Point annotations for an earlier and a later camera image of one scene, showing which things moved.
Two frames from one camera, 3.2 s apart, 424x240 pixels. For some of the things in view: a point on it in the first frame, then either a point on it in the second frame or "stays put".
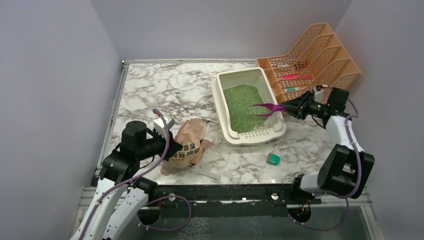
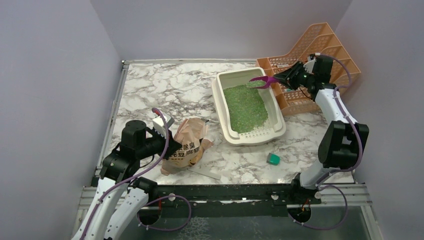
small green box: (273, 159) stays put
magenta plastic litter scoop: (273, 108) -> (268, 80)
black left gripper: (173, 147) stays put
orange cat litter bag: (190, 135) stays put
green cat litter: (239, 98) stays put
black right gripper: (297, 107) -> (289, 77)
